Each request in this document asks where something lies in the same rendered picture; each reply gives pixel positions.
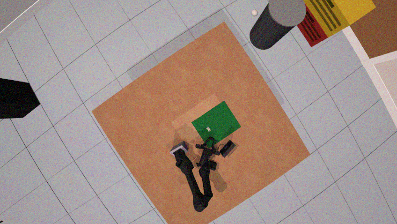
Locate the green circuit board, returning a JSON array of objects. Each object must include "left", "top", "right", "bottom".
[{"left": 192, "top": 101, "right": 241, "bottom": 148}]

